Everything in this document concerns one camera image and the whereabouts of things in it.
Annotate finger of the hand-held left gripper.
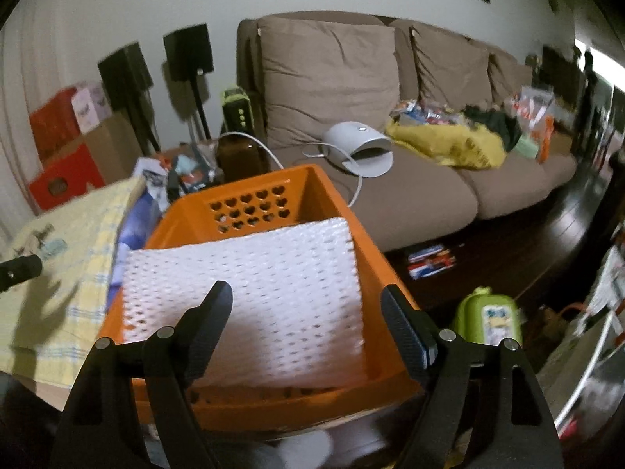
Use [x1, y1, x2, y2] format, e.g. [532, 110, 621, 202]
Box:
[0, 254, 44, 294]

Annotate red patterned gift box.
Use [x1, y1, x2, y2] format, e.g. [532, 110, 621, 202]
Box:
[29, 87, 81, 162]

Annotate red blue snack box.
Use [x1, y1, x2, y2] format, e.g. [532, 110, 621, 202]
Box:
[407, 244, 457, 279]

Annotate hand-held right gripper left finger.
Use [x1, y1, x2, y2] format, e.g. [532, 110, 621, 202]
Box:
[51, 281, 234, 469]

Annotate yellow checked tablecloth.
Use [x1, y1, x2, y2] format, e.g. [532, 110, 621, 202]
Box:
[0, 176, 147, 384]

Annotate white foam wrap sheet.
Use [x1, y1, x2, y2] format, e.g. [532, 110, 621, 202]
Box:
[120, 217, 368, 389]

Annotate white nail lamp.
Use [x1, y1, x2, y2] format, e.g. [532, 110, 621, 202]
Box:
[322, 122, 394, 179]

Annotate purple white plastic pack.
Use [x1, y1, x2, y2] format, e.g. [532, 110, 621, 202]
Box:
[105, 190, 162, 313]

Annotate blue-grey plastic clip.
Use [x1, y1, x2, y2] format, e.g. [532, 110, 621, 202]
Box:
[39, 237, 69, 260]

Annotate large brown sofa cushion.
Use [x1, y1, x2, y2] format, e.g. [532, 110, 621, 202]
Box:
[256, 17, 401, 150]

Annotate white lamp cord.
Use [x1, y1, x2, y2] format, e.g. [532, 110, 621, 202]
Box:
[293, 141, 366, 208]

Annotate yellow cloth bag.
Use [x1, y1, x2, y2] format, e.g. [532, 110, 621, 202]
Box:
[386, 120, 509, 171]

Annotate white charging cable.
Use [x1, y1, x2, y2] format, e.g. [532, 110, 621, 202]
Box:
[217, 131, 286, 172]

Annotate white orange paper bag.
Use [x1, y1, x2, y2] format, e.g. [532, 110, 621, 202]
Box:
[508, 85, 556, 163]

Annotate dark brown wooden box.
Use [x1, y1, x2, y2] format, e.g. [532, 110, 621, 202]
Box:
[215, 134, 271, 181]

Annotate orange plastic basket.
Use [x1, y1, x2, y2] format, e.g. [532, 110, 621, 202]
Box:
[95, 163, 423, 433]

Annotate printed paper sheet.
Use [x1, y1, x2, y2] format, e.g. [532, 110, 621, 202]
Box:
[134, 156, 169, 201]

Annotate green cartoon lunch box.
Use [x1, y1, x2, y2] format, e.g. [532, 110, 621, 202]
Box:
[452, 287, 525, 347]

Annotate pile of assorted bags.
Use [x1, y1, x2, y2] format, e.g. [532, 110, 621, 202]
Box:
[552, 225, 625, 445]

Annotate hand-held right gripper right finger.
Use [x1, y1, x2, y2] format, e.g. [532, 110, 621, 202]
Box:
[380, 284, 564, 469]

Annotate pile of snack packets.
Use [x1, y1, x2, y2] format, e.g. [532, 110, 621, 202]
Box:
[391, 98, 464, 125]

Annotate metal spring clip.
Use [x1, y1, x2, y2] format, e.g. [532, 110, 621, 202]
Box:
[29, 225, 54, 250]

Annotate red box with oval label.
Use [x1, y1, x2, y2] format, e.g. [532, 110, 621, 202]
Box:
[28, 144, 105, 211]

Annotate brown cardboard box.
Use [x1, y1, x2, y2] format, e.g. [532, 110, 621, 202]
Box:
[41, 112, 147, 186]

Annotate white pink small box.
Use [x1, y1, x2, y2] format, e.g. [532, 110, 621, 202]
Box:
[71, 82, 113, 132]

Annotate brown sofa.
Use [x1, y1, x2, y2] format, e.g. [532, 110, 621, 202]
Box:
[237, 10, 579, 255]

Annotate dark green cloth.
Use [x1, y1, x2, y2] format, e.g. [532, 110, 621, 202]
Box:
[461, 105, 523, 152]

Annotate dark wooden chair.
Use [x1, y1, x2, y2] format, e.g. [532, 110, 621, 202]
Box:
[539, 44, 594, 123]

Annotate black speaker on stand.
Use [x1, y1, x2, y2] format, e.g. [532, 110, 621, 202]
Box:
[162, 23, 216, 140]
[98, 43, 162, 154]

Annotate green black power station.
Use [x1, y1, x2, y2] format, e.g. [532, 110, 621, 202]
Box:
[221, 85, 255, 135]

